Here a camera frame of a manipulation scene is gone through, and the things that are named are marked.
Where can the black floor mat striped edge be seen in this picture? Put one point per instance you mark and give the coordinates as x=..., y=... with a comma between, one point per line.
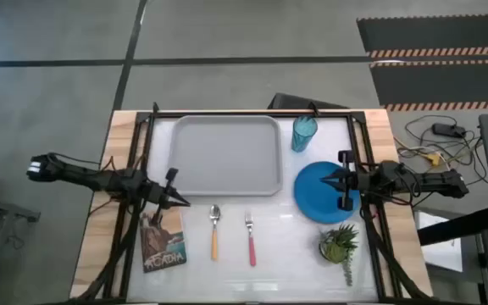
x=434, y=34
x=439, y=82

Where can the white panel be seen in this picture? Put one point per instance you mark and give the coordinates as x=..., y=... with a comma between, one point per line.
x=443, y=254

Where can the grey plastic tray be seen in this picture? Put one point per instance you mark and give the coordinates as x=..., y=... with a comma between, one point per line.
x=227, y=156

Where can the black beam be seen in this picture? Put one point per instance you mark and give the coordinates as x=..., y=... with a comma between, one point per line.
x=456, y=226

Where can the grey stand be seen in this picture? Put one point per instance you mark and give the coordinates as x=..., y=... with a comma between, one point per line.
x=2, y=207

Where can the teal transparent plastic cup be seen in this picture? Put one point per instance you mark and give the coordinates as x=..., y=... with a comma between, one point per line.
x=303, y=133

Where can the potted green succulent plant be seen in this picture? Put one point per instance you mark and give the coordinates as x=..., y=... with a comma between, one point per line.
x=337, y=247

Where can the white glossy table mat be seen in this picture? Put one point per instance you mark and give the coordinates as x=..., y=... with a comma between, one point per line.
x=286, y=254

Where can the black chair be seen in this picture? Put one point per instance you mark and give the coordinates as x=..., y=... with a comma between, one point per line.
x=299, y=103

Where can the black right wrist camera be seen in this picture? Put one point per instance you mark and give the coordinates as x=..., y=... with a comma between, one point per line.
x=391, y=169

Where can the black power adapter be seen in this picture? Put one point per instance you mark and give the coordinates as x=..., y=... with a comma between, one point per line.
x=449, y=129

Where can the Acadia picture book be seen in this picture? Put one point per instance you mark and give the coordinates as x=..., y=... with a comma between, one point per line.
x=161, y=245

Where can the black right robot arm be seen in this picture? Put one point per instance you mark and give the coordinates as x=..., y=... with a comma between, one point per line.
x=434, y=182

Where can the blue plastic plate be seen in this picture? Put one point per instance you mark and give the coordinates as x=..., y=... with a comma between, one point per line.
x=312, y=199

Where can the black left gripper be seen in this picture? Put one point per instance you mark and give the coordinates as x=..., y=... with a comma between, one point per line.
x=159, y=195

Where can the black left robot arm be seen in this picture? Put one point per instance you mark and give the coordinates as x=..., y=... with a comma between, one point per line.
x=95, y=180

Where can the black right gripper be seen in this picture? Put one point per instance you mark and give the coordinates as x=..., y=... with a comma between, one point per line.
x=354, y=180

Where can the yellow plug connector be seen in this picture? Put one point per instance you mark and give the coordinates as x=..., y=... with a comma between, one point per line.
x=433, y=159

